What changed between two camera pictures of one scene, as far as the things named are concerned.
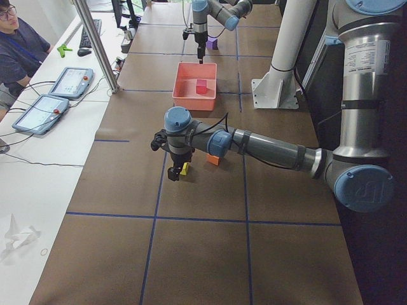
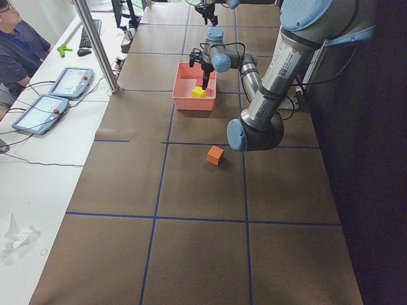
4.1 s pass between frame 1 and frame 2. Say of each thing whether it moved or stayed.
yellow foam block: moved
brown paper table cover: stayed
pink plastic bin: stayed
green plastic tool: stayed
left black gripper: moved
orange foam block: stayed
